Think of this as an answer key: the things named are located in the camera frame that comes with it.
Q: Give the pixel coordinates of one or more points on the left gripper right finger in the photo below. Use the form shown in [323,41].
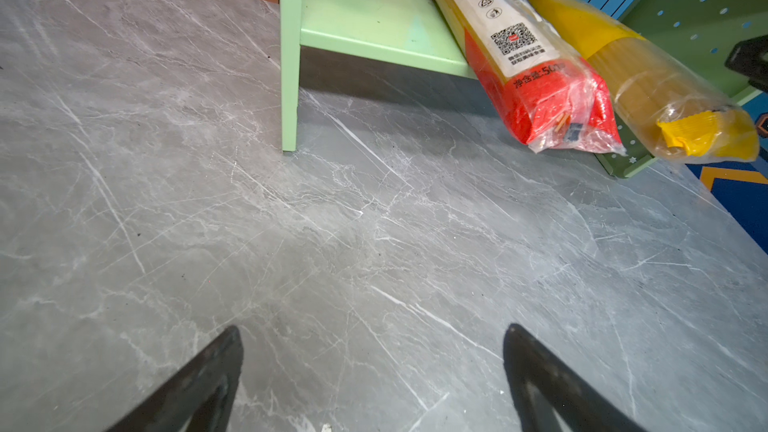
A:
[548,394]

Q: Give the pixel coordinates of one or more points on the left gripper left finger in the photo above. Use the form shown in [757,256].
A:
[199,397]

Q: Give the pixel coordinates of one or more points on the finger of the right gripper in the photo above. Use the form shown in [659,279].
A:
[749,59]

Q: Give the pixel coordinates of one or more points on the yellow pasta bag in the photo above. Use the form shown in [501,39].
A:
[673,112]

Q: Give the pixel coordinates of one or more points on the red-ended clear spaghetti bag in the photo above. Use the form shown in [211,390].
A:
[547,95]

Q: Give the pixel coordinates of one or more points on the green metal two-tier shelf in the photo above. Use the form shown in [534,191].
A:
[372,18]

